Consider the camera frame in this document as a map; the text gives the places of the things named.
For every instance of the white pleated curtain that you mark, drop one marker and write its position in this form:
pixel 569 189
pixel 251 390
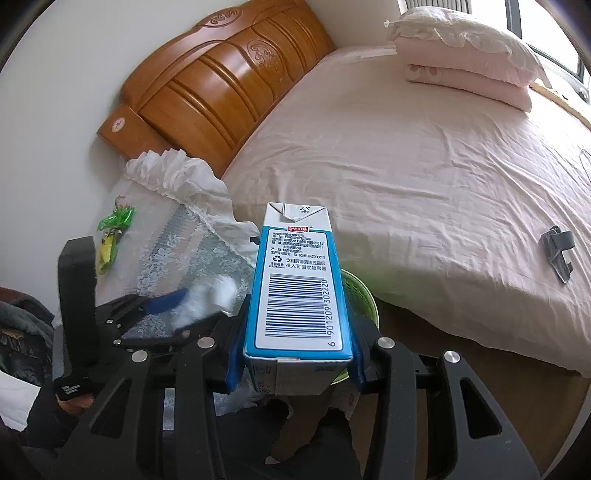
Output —
pixel 436 4

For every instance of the bright green foil wrapper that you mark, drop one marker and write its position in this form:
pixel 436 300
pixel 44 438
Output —
pixel 116 219

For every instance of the blue and white milk carton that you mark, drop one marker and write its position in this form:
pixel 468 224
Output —
pixel 300 286

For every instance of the bed with pink sheet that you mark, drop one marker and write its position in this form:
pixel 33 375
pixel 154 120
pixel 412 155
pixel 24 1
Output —
pixel 415 194

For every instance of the carved wooden headboard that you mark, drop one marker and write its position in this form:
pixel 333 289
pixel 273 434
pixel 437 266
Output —
pixel 207 87

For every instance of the white lace tablecloth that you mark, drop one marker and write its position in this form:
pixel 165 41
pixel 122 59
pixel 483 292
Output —
pixel 175 240

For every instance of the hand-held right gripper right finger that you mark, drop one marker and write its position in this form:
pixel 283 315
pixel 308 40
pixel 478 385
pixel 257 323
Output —
pixel 415 383

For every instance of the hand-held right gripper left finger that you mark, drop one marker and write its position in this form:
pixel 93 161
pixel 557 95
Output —
pixel 203 369

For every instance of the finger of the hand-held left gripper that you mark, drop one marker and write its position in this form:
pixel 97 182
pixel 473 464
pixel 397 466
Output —
pixel 161 334
pixel 157 302

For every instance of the black printed cloth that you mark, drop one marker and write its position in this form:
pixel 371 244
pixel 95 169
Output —
pixel 23 350

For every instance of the green mesh waste basket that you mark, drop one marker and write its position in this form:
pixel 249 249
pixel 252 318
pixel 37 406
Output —
pixel 360 297

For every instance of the yellow cartoon snack packet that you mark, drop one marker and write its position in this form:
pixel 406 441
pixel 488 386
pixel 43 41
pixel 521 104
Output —
pixel 107 251

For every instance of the white tissue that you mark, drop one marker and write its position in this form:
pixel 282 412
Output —
pixel 210 295

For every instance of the white ruffled pillow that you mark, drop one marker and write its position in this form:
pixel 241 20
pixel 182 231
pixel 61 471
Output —
pixel 471 41

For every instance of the grey blanket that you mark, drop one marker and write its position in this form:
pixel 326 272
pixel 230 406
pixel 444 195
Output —
pixel 23 318

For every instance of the window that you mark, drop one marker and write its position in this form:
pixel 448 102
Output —
pixel 554 37

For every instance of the folded pink quilt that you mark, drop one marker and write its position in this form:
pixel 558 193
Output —
pixel 461 74

